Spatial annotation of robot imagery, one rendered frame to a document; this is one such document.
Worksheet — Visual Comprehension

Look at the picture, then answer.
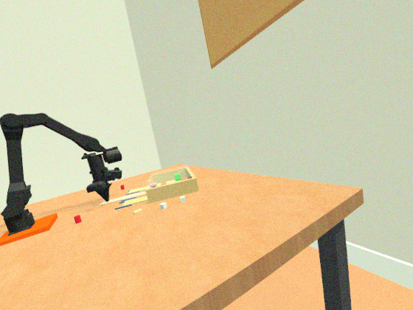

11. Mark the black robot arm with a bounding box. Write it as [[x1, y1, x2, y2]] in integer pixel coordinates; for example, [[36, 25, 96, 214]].
[[0, 113, 122, 236]]

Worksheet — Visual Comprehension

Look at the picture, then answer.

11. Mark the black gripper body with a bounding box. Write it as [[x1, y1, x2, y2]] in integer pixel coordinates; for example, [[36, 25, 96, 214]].
[[86, 165, 115, 193]]

